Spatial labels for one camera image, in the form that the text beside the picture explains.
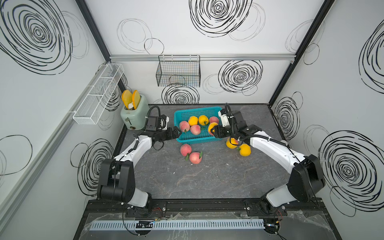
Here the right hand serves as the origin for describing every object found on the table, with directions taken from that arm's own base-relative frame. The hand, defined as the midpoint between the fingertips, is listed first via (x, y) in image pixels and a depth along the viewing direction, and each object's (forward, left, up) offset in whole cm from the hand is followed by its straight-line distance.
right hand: (215, 129), depth 83 cm
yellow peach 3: (+1, +3, +2) cm, 4 cm away
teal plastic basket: (+20, +22, -10) cm, 32 cm away
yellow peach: (+16, +14, -12) cm, 24 cm away
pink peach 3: (-6, +17, -12) cm, 22 cm away
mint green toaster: (+11, +50, -5) cm, 52 cm away
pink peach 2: (+8, +12, -12) cm, 19 cm away
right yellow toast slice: (+22, +51, +3) cm, 56 cm away
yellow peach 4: (-7, -18, -11) cm, 22 cm away
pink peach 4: (-12, +12, -11) cm, 20 cm away
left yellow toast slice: (+21, +56, +6) cm, 60 cm away
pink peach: (+10, +19, -10) cm, 24 cm away
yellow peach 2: (+17, +7, -12) cm, 22 cm away
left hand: (0, +24, -5) cm, 24 cm away
